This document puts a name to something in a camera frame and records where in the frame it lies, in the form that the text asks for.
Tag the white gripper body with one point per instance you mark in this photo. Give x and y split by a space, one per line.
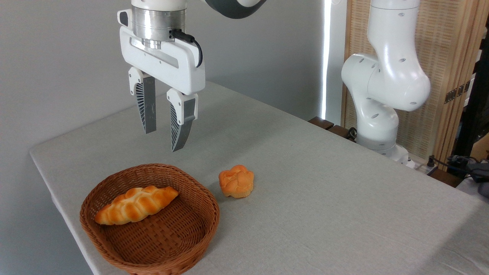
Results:
179 67

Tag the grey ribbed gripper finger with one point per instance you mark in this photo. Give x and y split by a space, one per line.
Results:
185 114
148 107

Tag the flower-shaped bread roll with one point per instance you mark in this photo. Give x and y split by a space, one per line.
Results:
237 182

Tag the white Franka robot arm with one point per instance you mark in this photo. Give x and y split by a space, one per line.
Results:
393 57

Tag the long braided bread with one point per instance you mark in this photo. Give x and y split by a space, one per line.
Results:
133 206

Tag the brown wicker basket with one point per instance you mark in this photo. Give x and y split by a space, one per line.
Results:
164 236

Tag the white vertical light strip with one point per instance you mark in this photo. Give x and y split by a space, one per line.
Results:
326 57

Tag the grey tablecloth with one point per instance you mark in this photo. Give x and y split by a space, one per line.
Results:
324 210

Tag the bamboo folding screen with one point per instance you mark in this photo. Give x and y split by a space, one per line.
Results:
447 49

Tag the metal screen hinge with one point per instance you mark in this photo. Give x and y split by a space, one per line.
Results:
457 92

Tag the black upright stand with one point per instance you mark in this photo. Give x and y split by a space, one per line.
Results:
473 114

